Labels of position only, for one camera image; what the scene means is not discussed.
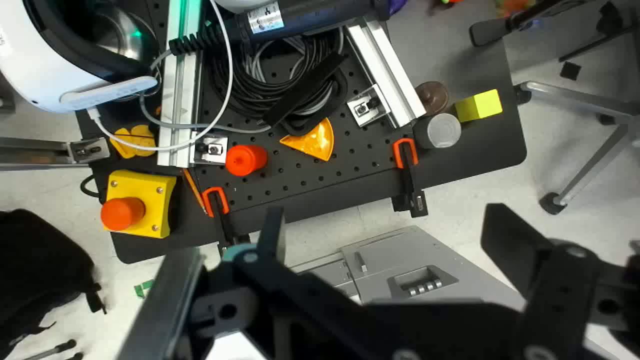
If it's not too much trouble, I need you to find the orange toy wedge slice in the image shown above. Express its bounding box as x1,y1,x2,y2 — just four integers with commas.
278,117,338,165

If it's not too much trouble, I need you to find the brown round disc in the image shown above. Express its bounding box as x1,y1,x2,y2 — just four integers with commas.
415,81,450,113

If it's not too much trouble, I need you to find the grey metal pole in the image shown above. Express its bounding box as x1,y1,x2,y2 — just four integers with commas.
114,246,206,360

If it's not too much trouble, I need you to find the white toy kitchen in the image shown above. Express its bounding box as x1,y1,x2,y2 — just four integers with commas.
291,225,526,326

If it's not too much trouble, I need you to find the grey cylinder block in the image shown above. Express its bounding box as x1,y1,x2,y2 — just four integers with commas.
421,111,464,153

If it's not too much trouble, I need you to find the yellow orange plastic toy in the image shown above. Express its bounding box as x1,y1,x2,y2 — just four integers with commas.
108,122,160,161

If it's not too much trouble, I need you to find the black coiled cable bundle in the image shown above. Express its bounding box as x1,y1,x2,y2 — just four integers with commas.
216,29,353,133

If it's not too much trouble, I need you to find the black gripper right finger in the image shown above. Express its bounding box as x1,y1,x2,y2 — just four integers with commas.
480,203,640,360

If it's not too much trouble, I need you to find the orange black bar clamp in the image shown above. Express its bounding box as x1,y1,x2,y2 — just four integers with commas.
198,184,251,250
390,136,431,220

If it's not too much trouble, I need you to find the black backpack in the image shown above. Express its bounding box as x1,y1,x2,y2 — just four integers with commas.
0,209,108,360

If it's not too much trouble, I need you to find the thin white cable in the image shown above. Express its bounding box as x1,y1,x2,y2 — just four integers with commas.
87,0,277,154

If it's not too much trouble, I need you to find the orange plastic toy bottle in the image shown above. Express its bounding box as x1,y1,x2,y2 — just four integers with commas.
225,143,272,181

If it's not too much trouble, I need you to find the yellow emergency stop button box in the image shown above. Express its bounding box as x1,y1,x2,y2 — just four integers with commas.
98,169,180,240

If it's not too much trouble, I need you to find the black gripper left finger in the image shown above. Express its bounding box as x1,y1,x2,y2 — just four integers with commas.
218,207,428,360

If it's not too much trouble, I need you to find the black velcro strap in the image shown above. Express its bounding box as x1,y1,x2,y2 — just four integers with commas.
278,51,351,136

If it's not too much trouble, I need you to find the silver corner bracket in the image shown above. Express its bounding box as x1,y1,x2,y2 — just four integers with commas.
192,134,233,169
344,92,393,130

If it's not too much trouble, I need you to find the orange pencil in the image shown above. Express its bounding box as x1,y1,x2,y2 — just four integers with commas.
180,169,211,216

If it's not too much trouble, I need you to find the yellow wooden block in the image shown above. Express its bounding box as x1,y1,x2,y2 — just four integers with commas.
455,89,505,125

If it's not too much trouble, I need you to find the black labelled cable connector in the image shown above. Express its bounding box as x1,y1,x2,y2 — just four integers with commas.
167,0,396,56

